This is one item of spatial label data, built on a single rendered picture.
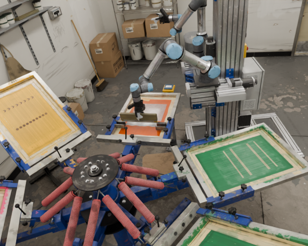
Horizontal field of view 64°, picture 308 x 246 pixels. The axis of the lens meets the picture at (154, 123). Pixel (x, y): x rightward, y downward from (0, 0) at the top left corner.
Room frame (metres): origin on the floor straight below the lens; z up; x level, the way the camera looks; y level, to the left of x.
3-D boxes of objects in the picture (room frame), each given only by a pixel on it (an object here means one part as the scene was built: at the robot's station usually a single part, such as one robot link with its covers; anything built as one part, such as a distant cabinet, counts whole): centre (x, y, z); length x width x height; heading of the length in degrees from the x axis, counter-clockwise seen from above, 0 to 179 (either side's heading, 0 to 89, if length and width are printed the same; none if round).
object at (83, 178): (1.10, 0.42, 0.67); 0.39 x 0.39 x 1.35
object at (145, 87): (1.91, 0.02, 1.39); 0.11 x 0.11 x 0.08; 6
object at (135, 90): (1.88, 0.11, 1.39); 0.09 x 0.08 x 0.11; 96
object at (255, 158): (1.26, -0.47, 1.05); 1.08 x 0.61 x 0.23; 100
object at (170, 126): (1.77, -0.12, 0.98); 0.30 x 0.05 x 0.07; 160
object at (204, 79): (2.09, -0.57, 1.31); 0.15 x 0.15 x 0.10
